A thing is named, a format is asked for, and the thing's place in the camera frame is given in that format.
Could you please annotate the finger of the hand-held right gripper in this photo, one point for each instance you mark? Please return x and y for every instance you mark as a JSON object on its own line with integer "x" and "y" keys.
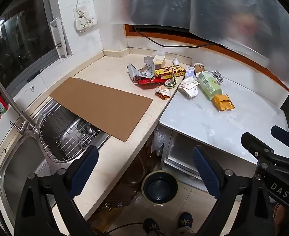
{"x": 253, "y": 145}
{"x": 283, "y": 134}

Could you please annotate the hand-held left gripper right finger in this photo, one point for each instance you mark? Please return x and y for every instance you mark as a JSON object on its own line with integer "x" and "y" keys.
{"x": 206, "y": 169}

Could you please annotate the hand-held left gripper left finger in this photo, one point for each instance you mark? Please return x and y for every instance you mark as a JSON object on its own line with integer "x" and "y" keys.
{"x": 84, "y": 169}

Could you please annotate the dark round trash bin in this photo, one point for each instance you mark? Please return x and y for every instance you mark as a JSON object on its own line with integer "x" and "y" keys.
{"x": 160, "y": 188}

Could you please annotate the orange yellow packet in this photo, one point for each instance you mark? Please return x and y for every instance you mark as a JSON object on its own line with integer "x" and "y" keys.
{"x": 223, "y": 102}

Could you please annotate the foil ball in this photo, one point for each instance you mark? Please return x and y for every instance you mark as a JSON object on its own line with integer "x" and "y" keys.
{"x": 217, "y": 76}

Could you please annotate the white tissue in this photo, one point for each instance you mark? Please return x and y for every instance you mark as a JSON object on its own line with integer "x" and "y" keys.
{"x": 188, "y": 87}

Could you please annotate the brown white wrapper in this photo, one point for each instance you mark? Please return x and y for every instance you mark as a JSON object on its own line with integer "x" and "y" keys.
{"x": 164, "y": 93}

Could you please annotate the green white wrapper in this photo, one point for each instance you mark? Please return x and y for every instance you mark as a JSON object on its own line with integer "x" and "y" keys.
{"x": 171, "y": 83}

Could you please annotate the brown white packet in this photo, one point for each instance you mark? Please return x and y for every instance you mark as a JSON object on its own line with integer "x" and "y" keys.
{"x": 199, "y": 68}

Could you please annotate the white blue carton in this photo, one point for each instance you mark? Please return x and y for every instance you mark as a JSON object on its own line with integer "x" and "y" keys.
{"x": 190, "y": 72}

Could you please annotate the yellow red box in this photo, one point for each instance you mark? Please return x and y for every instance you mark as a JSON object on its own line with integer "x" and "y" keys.
{"x": 170, "y": 71}

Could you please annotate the red snack wrapper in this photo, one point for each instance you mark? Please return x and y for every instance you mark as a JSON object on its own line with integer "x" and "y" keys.
{"x": 149, "y": 81}

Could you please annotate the silver foil wrapper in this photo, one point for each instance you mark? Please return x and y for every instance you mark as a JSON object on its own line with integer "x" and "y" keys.
{"x": 138, "y": 72}

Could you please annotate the small cream box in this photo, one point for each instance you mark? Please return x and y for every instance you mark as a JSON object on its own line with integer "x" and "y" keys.
{"x": 159, "y": 61}

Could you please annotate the steel cabinet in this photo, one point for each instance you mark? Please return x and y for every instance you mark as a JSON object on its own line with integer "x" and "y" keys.
{"x": 183, "y": 152}

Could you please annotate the brown wooden cabinet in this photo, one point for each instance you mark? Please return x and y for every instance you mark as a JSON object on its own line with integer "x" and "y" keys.
{"x": 129, "y": 177}

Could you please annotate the dark blue slipper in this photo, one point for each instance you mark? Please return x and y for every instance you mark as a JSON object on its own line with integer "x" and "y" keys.
{"x": 185, "y": 220}
{"x": 152, "y": 227}

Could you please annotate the clear plastic bag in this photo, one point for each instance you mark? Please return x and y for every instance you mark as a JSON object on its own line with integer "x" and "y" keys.
{"x": 159, "y": 137}

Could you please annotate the brown cardboard sheet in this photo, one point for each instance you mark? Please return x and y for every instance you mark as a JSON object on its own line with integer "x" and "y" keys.
{"x": 102, "y": 105}

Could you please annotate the stainless steel sink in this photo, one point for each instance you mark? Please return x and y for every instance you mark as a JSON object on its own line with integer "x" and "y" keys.
{"x": 16, "y": 174}

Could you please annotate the steel faucet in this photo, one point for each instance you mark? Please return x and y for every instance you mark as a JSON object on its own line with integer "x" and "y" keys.
{"x": 14, "y": 105}

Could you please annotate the small white bottle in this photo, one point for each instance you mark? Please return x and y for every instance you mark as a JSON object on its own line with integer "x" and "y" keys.
{"x": 175, "y": 61}

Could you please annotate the clear plastic piece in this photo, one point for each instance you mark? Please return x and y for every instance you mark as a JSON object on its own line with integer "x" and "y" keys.
{"x": 159, "y": 53}

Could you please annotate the translucent plastic film sheet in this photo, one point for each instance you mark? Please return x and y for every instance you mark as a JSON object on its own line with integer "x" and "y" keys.
{"x": 220, "y": 9}

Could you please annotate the white power strip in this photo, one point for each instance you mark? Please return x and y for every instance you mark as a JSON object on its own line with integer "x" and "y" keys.
{"x": 84, "y": 18}

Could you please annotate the white wall holder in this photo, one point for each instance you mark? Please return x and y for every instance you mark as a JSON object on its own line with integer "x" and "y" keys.
{"x": 59, "y": 39}

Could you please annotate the window with grey frame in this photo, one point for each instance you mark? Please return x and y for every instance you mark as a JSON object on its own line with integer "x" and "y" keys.
{"x": 19, "y": 34}

